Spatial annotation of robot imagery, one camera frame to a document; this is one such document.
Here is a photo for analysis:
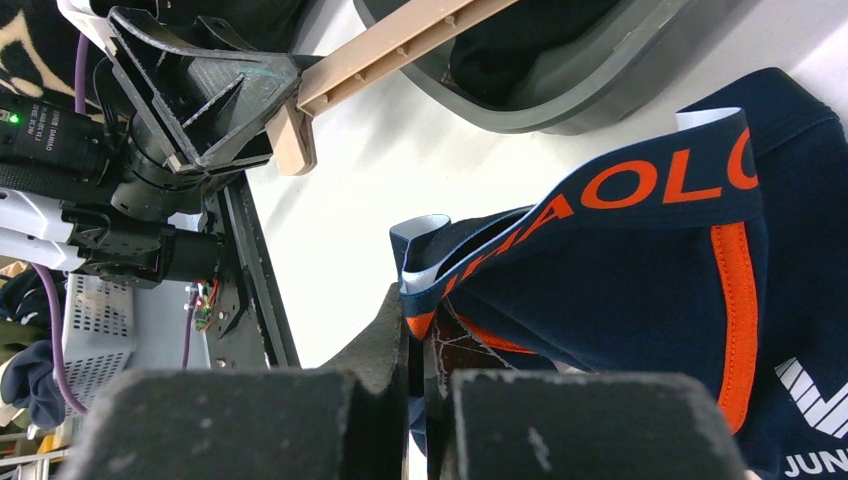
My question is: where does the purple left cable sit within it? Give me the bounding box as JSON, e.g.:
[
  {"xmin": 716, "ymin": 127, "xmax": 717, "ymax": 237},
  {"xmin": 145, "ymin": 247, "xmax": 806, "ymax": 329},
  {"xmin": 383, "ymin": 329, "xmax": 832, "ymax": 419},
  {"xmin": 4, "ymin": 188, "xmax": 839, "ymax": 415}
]
[{"xmin": 29, "ymin": 33, "xmax": 91, "ymax": 419}]

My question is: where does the black underwear white waistband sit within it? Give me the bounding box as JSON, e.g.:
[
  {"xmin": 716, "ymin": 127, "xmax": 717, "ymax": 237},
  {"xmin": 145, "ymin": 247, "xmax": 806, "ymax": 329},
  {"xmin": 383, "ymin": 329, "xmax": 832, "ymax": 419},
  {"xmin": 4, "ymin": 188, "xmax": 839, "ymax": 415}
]
[{"xmin": 443, "ymin": 0, "xmax": 618, "ymax": 107}]

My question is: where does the wooden clip hanger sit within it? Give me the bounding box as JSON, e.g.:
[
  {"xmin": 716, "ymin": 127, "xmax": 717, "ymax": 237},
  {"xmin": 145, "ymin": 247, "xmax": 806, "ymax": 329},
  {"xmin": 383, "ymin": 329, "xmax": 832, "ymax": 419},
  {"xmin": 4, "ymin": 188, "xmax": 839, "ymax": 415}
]
[{"xmin": 266, "ymin": 0, "xmax": 514, "ymax": 176}]

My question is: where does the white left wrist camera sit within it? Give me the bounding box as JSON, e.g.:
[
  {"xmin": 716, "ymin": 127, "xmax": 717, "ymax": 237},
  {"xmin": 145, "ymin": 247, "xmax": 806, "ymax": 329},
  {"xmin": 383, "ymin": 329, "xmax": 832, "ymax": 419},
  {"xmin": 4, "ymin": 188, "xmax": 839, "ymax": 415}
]
[{"xmin": 56, "ymin": 0, "xmax": 116, "ymax": 54}]

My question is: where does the perforated white metal box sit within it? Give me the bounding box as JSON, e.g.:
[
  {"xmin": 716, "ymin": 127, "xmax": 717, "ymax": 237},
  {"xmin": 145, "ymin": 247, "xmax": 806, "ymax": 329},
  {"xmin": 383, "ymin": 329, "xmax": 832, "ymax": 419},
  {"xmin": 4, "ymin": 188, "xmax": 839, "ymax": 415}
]
[{"xmin": 62, "ymin": 274, "xmax": 137, "ymax": 408}]

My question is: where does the black floral plush blanket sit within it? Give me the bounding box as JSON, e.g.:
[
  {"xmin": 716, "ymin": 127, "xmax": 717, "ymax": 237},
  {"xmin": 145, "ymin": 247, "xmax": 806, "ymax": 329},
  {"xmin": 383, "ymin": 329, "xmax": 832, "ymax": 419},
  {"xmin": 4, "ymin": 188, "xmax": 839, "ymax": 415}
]
[{"xmin": 1, "ymin": 1, "xmax": 80, "ymax": 110}]

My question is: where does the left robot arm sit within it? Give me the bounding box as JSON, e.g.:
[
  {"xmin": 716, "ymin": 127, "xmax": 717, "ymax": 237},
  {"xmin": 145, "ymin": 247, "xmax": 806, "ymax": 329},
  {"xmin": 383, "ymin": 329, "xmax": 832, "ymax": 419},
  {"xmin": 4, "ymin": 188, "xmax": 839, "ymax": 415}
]
[{"xmin": 1, "ymin": 1, "xmax": 303, "ymax": 288}]

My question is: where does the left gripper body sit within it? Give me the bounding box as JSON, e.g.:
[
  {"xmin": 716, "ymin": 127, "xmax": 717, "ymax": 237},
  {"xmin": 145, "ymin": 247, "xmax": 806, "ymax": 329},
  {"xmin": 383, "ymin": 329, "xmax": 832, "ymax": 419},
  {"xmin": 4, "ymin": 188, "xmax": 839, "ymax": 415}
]
[{"xmin": 107, "ymin": 6, "xmax": 302, "ymax": 175}]

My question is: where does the grey plastic basin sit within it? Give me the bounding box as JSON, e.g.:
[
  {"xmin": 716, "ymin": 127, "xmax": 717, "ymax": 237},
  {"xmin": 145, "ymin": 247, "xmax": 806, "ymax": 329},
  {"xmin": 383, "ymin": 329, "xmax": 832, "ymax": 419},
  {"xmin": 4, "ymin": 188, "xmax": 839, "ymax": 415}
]
[{"xmin": 352, "ymin": 0, "xmax": 750, "ymax": 136}]

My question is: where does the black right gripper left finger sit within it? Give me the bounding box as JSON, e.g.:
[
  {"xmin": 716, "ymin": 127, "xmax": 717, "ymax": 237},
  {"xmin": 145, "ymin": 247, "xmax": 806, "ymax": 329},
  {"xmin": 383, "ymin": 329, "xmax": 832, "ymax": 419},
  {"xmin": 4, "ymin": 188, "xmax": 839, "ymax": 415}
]
[{"xmin": 58, "ymin": 285, "xmax": 409, "ymax": 479}]

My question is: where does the navy orange underwear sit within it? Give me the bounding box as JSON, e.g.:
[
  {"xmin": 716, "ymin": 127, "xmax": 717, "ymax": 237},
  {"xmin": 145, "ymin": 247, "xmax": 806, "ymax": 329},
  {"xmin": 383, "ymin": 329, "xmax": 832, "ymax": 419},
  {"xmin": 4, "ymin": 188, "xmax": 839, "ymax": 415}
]
[{"xmin": 390, "ymin": 68, "xmax": 847, "ymax": 479}]

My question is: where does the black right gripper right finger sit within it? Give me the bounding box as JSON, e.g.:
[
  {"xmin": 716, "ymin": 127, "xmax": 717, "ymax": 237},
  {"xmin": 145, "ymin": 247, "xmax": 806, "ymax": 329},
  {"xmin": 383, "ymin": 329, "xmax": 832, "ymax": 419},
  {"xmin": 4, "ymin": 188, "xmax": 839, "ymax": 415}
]
[{"xmin": 423, "ymin": 304, "xmax": 750, "ymax": 480}]

